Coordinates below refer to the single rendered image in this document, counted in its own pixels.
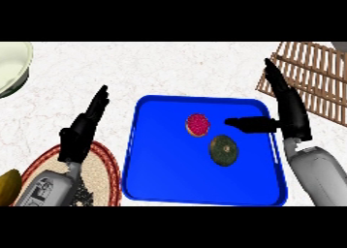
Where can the yellow-brown fruit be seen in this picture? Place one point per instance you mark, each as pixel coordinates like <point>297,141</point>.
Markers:
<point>5,190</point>

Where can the round woven red-rimmed placemat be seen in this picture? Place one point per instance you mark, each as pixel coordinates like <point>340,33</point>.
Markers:
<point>97,176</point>

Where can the blue plastic tray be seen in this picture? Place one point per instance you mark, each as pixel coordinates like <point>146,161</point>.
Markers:
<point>200,155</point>

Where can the dark green round vegetable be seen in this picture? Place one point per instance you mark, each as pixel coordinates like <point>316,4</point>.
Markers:
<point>224,150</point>

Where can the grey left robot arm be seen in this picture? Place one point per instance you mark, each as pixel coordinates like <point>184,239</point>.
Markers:
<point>50,189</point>

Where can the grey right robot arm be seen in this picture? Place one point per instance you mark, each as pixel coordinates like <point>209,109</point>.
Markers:
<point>322,176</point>

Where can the pale green bowl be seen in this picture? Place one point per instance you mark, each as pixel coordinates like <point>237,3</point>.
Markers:
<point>7,68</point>

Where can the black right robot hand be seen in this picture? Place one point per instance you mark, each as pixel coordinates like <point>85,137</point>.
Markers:
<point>292,109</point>

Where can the brown wooden tiered shelf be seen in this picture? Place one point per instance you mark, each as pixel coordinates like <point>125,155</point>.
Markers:
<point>319,80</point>

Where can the pink frosted cupcake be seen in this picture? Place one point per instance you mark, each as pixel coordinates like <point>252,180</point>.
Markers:
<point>198,124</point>

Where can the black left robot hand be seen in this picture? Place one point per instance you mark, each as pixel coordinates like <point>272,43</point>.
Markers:
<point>78,135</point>

